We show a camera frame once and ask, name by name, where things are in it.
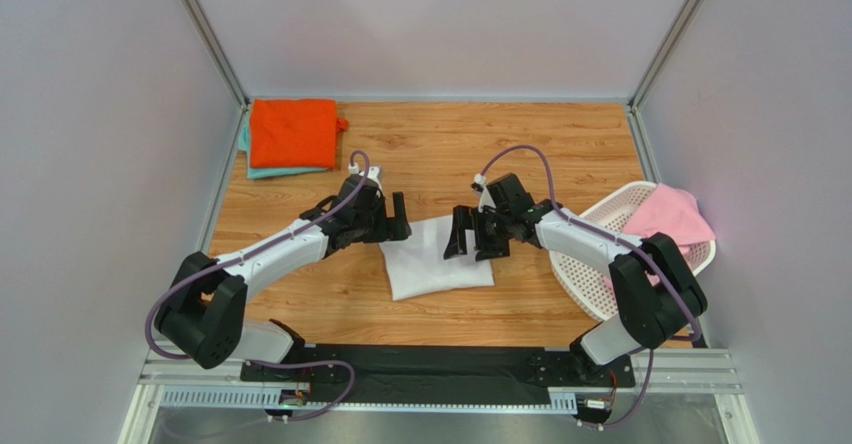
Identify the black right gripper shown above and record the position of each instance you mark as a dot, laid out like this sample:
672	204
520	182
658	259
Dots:
477	231

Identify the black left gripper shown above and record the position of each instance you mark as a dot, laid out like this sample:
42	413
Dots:
396	228

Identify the white t shirt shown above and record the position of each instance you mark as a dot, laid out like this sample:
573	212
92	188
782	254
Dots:
416	266

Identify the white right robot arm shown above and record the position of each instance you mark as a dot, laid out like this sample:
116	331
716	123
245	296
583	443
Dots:
656	292

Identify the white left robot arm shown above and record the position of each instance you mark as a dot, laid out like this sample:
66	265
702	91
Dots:
202	315

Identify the folded orange t shirt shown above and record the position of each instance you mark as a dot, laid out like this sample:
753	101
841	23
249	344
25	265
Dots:
287	133

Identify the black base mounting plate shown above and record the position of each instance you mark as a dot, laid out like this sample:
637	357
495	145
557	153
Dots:
395	374

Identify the folded teal t shirt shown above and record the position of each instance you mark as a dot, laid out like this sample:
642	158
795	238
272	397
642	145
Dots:
256	173

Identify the pink t shirt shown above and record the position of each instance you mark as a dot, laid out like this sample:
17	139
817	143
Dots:
673	212

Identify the aluminium front frame rail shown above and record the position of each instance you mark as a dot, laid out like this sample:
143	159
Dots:
664	372

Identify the left aluminium corner post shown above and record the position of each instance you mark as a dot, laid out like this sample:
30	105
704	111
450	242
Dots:
216	51

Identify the aluminium corner post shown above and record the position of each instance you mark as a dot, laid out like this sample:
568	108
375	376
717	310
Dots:
672	37
216	51

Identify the right aluminium corner post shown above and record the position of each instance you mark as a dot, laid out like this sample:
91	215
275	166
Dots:
672	37

